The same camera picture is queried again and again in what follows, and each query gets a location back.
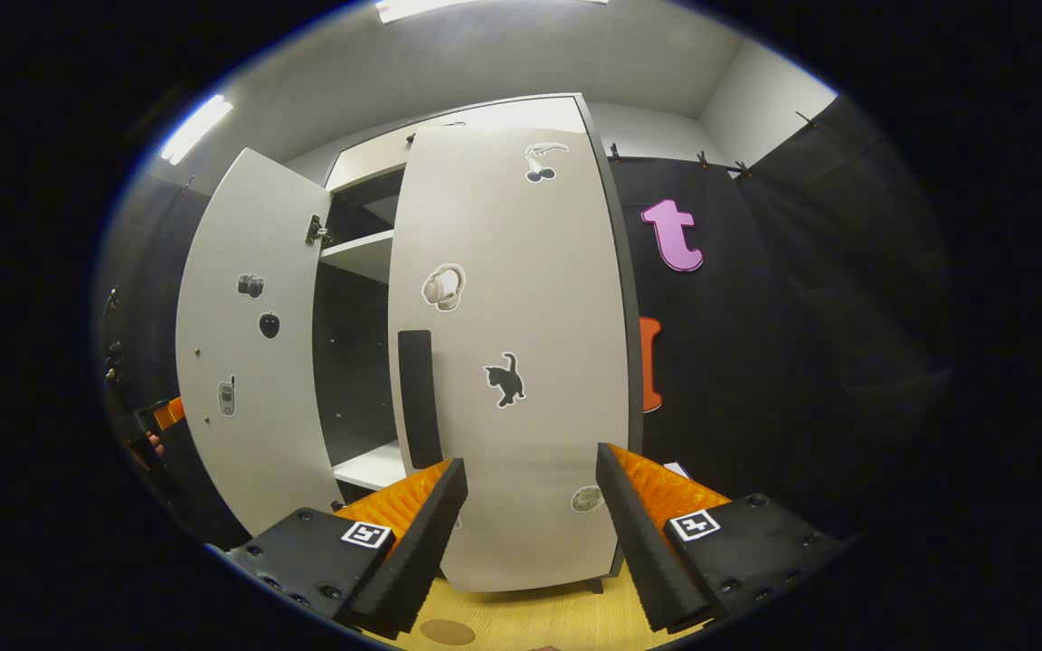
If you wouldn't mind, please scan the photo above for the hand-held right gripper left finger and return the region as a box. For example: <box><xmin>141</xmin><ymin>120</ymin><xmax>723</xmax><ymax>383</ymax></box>
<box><xmin>227</xmin><ymin>457</ymin><xmax>469</xmax><ymax>639</ymax></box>

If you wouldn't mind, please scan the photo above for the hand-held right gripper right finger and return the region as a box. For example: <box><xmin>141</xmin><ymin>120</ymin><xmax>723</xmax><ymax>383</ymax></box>
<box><xmin>595</xmin><ymin>442</ymin><xmax>848</xmax><ymax>634</ymax></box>

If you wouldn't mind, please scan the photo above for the white cabinet door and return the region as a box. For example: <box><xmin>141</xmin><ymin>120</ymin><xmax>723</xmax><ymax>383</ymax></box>
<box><xmin>175</xmin><ymin>147</ymin><xmax>332</xmax><ymax>539</ymax></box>
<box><xmin>387</xmin><ymin>125</ymin><xmax>632</xmax><ymax>595</ymax></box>

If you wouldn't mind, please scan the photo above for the round brown coaster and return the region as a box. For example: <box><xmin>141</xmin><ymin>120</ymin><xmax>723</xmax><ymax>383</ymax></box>
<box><xmin>420</xmin><ymin>618</ymin><xmax>477</xmax><ymax>646</ymax></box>

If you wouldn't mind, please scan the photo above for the black backdrop cloth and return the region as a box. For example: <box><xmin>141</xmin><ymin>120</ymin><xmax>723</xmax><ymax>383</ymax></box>
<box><xmin>607</xmin><ymin>95</ymin><xmax>952</xmax><ymax>543</ymax></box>

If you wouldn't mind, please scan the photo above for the white cabinet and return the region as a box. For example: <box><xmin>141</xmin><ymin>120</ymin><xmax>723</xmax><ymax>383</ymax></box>
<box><xmin>308</xmin><ymin>92</ymin><xmax>645</xmax><ymax>580</ymax></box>

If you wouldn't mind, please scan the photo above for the ceiling light panel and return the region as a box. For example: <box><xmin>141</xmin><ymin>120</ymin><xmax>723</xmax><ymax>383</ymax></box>
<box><xmin>159</xmin><ymin>94</ymin><xmax>235</xmax><ymax>166</ymax></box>
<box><xmin>374</xmin><ymin>0</ymin><xmax>609</xmax><ymax>24</ymax></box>

